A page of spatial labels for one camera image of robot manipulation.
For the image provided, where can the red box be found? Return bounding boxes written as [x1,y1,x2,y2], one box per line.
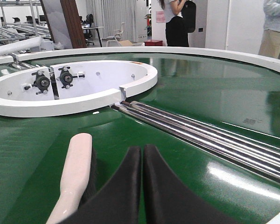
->
[144,39,163,46]

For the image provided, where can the chrome roller bars right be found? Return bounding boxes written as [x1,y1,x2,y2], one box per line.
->
[112,101,280,183]

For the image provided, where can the beige hand brush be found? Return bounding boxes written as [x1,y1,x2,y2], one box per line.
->
[46,133,94,224]

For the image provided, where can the chrome roller bars left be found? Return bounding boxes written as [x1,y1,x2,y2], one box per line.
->
[4,53,49,70]

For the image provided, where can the white office chair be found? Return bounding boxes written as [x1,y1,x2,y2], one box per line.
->
[106,22,126,47]

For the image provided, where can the black bearing right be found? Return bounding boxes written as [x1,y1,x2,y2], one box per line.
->
[56,66,85,89]

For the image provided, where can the chrome roller bars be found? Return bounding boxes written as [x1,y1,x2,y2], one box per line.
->
[112,101,280,183]
[4,53,49,70]

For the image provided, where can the black bearing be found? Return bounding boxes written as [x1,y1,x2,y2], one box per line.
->
[23,70,50,95]
[56,66,85,89]

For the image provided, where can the person in khaki trousers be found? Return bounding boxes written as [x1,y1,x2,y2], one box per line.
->
[259,0,280,59]

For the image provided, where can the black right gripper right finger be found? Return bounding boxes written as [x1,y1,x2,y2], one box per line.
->
[143,144,236,224]

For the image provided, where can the woman in white top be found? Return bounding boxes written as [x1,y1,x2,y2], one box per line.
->
[158,0,192,47]

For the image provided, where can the black bearing left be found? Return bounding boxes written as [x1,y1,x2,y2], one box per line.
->
[23,70,50,95]

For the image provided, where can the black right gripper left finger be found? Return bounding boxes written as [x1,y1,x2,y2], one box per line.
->
[61,146,141,224]

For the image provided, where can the white outer conveyor rim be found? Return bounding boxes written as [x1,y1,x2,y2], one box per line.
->
[0,46,280,77]

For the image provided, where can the white inner conveyor ring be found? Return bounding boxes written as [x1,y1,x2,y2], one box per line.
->
[0,60,158,118]

